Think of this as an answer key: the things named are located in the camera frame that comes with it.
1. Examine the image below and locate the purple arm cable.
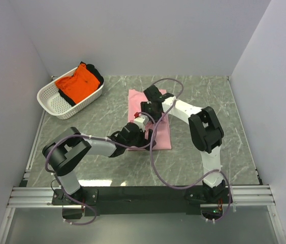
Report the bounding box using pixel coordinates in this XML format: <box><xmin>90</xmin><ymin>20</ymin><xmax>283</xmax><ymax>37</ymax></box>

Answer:
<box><xmin>148</xmin><ymin>77</ymin><xmax>233</xmax><ymax>221</ymax></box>
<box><xmin>45</xmin><ymin>113</ymin><xmax>158</xmax><ymax>226</ymax></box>

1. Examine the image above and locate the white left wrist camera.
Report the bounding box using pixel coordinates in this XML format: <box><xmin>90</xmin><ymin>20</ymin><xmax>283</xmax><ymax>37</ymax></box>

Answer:
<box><xmin>131</xmin><ymin>112</ymin><xmax>149</xmax><ymax>132</ymax></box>

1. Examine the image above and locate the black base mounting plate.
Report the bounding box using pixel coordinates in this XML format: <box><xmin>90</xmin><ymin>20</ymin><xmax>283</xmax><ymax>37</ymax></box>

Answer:
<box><xmin>52</xmin><ymin>186</ymin><xmax>232</xmax><ymax>219</ymax></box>

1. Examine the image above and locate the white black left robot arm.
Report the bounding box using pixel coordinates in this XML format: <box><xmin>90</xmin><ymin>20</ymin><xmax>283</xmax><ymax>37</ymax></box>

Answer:
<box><xmin>42</xmin><ymin>123</ymin><xmax>156</xmax><ymax>202</ymax></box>

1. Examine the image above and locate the white perforated plastic basket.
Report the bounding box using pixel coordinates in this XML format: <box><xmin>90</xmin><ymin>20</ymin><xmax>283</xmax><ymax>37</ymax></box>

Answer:
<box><xmin>37</xmin><ymin>67</ymin><xmax>104</xmax><ymax>119</ymax></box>

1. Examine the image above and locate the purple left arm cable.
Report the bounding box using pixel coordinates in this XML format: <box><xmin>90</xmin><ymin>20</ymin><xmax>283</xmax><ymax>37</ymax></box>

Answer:
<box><xmin>45</xmin><ymin>113</ymin><xmax>158</xmax><ymax>226</ymax></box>

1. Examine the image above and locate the orange t shirt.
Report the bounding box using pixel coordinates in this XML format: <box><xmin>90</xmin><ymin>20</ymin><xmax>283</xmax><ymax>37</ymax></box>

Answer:
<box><xmin>54</xmin><ymin>63</ymin><xmax>101</xmax><ymax>104</ymax></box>

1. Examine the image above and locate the pink t shirt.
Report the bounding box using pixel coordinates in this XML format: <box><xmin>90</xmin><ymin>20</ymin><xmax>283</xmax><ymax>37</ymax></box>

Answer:
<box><xmin>128</xmin><ymin>89</ymin><xmax>172</xmax><ymax>150</ymax></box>

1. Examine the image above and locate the aluminium extrusion rail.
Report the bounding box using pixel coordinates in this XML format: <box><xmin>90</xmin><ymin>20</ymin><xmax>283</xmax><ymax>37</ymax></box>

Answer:
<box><xmin>7</xmin><ymin>187</ymin><xmax>66</xmax><ymax>208</ymax></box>

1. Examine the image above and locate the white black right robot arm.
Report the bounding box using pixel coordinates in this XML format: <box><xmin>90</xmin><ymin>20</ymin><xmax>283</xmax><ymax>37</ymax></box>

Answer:
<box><xmin>141</xmin><ymin>85</ymin><xmax>226</xmax><ymax>202</ymax></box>

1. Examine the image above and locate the black t shirt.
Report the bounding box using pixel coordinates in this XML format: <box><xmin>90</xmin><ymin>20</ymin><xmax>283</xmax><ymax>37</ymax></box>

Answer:
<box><xmin>58</xmin><ymin>60</ymin><xmax>105</xmax><ymax>107</ymax></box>

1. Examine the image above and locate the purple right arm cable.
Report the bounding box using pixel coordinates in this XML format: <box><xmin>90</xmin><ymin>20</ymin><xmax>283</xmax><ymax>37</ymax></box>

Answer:
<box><xmin>148</xmin><ymin>77</ymin><xmax>233</xmax><ymax>221</ymax></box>

